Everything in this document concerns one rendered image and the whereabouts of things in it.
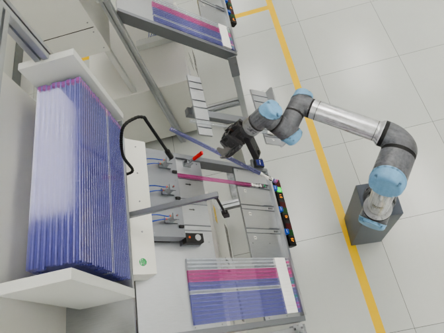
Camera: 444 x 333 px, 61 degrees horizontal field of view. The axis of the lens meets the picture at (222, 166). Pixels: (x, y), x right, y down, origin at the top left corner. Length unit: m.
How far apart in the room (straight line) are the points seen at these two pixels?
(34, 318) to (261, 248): 0.92
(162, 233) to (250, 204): 0.51
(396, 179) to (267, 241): 0.62
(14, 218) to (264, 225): 1.02
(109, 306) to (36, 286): 0.32
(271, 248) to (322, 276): 0.81
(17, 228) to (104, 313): 0.32
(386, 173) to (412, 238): 1.26
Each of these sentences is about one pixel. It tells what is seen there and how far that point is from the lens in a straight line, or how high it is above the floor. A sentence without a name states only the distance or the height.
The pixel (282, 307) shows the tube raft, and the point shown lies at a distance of 1.60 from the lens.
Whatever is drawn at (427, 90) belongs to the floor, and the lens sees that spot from 3.07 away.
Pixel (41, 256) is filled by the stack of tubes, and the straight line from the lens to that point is 0.92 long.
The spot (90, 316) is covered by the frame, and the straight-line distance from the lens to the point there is 1.14.
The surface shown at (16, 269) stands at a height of 1.60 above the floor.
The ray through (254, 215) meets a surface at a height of 0.81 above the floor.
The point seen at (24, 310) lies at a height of 1.56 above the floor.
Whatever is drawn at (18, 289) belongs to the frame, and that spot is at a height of 1.71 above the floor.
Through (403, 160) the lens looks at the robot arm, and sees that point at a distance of 1.38.
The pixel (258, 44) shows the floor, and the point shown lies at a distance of 3.29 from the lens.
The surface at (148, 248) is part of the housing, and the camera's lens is 1.25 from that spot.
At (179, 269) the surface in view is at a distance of 1.38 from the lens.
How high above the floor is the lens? 2.39
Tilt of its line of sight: 63 degrees down
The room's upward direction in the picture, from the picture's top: 23 degrees counter-clockwise
